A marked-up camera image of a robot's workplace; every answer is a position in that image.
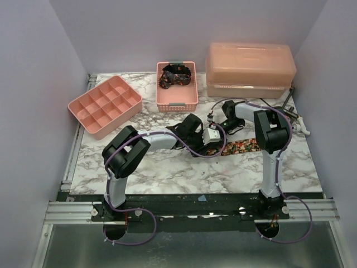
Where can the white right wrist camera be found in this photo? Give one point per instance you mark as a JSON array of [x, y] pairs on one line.
[[210, 117]]

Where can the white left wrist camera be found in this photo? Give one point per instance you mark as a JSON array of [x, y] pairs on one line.
[[210, 135]]

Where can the pink plastic basket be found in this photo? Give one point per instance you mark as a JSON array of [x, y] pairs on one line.
[[181, 97]]

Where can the dark floral tie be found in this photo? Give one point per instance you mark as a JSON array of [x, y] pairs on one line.
[[175, 74]]

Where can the large pink storage box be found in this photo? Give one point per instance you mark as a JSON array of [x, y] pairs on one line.
[[249, 70]]

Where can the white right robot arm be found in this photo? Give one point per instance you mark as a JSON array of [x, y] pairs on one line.
[[273, 134]]

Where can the white plastic fixture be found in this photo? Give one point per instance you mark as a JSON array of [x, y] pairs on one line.
[[299, 126]]

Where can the pink divided organizer tray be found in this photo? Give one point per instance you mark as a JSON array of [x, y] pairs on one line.
[[106, 107]]

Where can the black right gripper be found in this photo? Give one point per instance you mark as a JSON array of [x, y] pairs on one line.
[[215, 123]]

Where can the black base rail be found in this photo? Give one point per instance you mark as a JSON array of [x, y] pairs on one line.
[[187, 212]]

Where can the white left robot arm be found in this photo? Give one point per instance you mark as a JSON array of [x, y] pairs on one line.
[[125, 152]]

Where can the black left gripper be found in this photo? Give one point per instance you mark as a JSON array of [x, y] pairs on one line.
[[202, 149]]

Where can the colourful faces patterned tie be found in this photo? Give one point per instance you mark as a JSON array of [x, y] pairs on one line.
[[233, 147]]

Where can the orange black tool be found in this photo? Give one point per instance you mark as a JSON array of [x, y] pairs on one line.
[[289, 109]]

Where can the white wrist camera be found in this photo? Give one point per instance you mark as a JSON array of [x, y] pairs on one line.
[[210, 135], [210, 117]]

